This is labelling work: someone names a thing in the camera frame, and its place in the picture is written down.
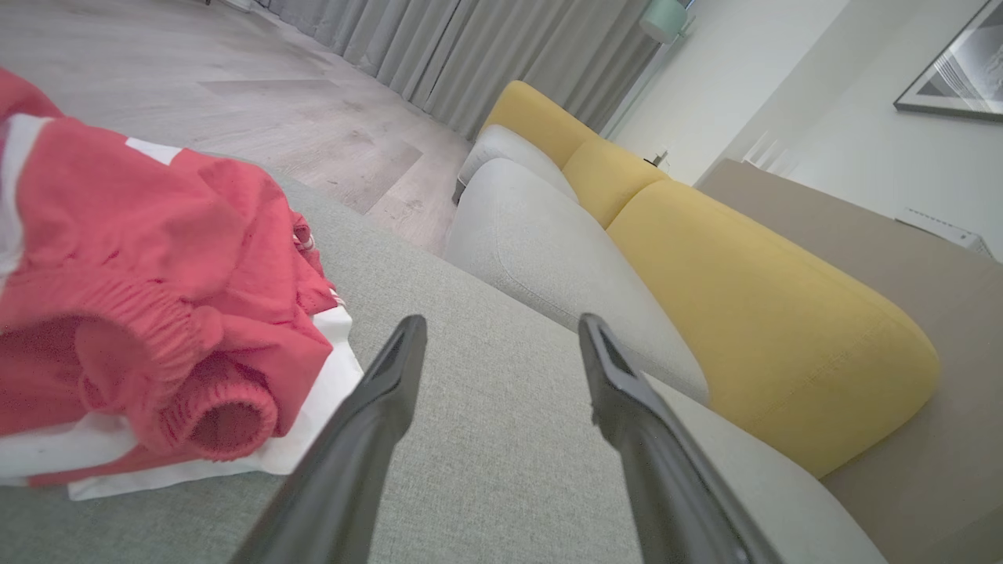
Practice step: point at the floor lamp with green shade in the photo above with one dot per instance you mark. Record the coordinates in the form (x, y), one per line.
(663, 19)

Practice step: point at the white low wall appliance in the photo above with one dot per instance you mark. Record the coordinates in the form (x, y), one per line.
(944, 231)

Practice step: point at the small yellow sofa back cushion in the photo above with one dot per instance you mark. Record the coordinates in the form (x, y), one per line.
(533, 117)

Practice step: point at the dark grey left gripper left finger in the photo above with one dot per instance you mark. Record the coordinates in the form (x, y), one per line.
(353, 454)

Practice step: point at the black framed wall picture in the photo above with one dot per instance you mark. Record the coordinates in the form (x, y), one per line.
(960, 70)

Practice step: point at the red jersey with white sleeves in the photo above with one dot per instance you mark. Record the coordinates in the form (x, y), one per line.
(329, 392)

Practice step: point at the grey pleated curtain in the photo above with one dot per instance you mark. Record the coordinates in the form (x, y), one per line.
(470, 47)

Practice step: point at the small grey sofa seat cushion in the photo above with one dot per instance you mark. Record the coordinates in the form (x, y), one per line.
(509, 149)

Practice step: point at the large yellow sofa back cushion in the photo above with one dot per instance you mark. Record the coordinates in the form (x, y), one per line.
(768, 313)

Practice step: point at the red shorts with white stripe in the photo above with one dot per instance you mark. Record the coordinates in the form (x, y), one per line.
(141, 235)

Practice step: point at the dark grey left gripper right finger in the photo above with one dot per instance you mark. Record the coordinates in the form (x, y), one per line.
(658, 462)

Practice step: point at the medium yellow sofa back cushion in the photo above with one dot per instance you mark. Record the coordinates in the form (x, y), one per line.
(607, 176)

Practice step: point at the large grey sofa seat cushion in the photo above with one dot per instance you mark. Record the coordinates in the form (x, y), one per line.
(548, 258)

